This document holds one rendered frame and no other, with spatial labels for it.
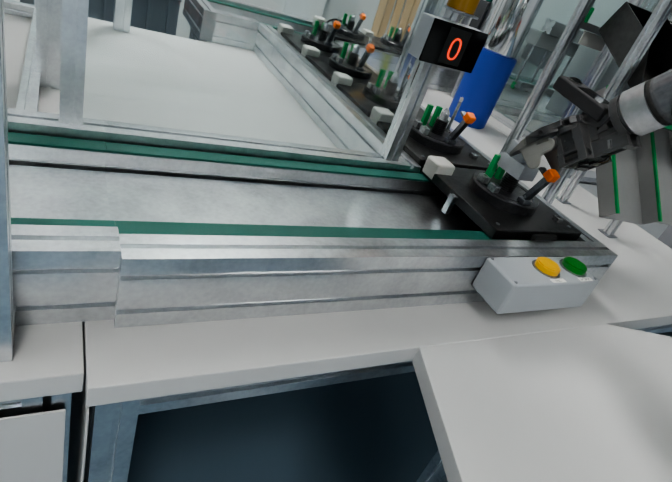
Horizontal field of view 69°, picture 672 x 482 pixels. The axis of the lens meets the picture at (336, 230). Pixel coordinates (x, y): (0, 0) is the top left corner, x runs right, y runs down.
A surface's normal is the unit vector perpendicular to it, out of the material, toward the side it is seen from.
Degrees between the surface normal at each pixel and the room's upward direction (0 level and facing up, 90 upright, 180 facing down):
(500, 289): 90
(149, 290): 90
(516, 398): 0
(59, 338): 0
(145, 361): 0
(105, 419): 90
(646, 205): 90
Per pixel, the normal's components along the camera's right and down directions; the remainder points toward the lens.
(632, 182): 0.38, -0.18
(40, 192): 0.30, -0.81
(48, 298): 0.40, 0.58
